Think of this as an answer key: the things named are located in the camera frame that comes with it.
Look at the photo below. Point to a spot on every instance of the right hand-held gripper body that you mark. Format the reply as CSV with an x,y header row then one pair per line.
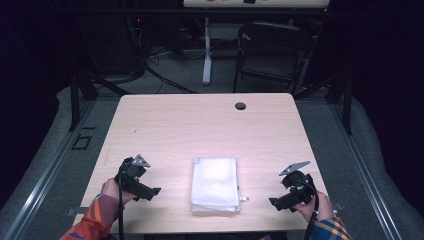
x,y
300,186

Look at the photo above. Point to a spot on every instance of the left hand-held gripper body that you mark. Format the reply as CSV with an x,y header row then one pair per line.
x,y
131,173

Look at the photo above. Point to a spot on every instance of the white mesh laundry bag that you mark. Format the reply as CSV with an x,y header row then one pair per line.
x,y
213,183

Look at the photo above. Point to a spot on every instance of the person's left hand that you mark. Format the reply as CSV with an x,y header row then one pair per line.
x,y
111,189

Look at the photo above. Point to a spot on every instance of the person's right hand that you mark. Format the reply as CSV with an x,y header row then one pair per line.
x,y
323,208

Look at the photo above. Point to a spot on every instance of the black metal stand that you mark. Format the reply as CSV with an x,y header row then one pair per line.
x,y
75,100
347,100

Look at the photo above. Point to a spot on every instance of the dark computer case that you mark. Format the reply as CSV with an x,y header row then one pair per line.
x,y
110,43

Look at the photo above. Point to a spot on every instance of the black folding chair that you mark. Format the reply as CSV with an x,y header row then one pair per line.
x,y
271,50

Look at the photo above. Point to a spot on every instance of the white desk leg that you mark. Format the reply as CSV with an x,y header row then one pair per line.
x,y
207,53

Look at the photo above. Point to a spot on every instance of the black horizontal metal bar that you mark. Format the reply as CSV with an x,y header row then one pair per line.
x,y
186,11

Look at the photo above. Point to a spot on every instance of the aluminium floor rail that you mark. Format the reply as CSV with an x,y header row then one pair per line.
x,y
43,181
366,173

